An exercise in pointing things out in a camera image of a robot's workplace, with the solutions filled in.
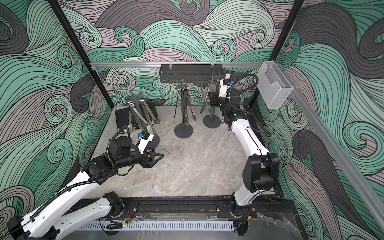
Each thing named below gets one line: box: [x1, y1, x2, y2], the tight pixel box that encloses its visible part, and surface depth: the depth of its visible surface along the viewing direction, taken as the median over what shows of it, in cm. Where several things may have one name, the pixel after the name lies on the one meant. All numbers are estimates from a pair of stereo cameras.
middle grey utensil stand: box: [173, 82, 193, 139], surface depth 106 cm
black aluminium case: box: [115, 101, 160, 130], surface depth 77 cm
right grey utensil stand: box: [203, 73, 223, 129], surface depth 84 cm
